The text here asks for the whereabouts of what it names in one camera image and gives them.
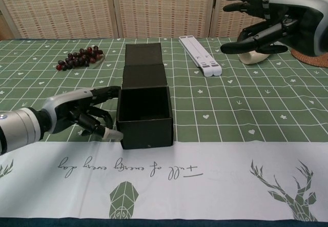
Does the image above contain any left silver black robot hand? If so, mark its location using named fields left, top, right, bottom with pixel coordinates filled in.
left=38, top=85, right=125, bottom=142

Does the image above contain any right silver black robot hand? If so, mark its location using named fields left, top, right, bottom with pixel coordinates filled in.
left=220, top=0, right=328, bottom=57

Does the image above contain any black foldable cardboard box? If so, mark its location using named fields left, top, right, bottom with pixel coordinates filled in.
left=116, top=43, right=174, bottom=150

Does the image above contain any dark red grape bunch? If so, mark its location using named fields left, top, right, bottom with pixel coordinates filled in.
left=56, top=46, right=105, bottom=72

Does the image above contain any round brown woven coaster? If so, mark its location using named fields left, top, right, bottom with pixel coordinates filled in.
left=290, top=48, right=328, bottom=68

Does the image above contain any cream mayonnaise squeeze bottle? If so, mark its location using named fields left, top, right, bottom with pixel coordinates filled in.
left=238, top=50, right=271, bottom=65

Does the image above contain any white folding stand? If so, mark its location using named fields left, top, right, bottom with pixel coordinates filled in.
left=178, top=35, right=222, bottom=78

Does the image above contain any green grid deer tablecloth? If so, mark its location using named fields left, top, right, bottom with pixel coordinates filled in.
left=0, top=36, right=328, bottom=227

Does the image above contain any woven bamboo folding screen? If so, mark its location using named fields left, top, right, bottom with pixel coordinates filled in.
left=0, top=0, right=328, bottom=40

